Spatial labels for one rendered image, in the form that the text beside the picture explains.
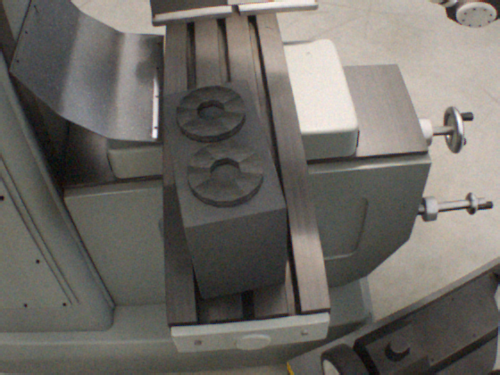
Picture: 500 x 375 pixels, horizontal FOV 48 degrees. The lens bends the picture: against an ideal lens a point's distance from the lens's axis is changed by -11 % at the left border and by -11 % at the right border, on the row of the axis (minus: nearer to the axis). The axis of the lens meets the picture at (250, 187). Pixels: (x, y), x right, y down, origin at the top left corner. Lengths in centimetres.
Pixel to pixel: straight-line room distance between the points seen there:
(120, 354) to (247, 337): 90
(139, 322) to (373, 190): 74
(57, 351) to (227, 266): 104
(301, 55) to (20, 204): 67
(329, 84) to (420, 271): 90
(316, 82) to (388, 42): 146
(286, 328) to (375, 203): 60
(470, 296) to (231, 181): 73
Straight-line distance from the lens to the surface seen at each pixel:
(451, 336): 127
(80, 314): 167
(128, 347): 171
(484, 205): 155
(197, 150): 78
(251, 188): 73
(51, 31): 121
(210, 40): 123
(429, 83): 257
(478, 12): 106
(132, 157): 122
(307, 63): 133
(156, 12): 128
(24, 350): 181
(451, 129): 150
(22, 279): 151
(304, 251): 91
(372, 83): 143
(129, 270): 156
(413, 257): 203
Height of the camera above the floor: 172
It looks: 53 degrees down
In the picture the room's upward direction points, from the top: 4 degrees counter-clockwise
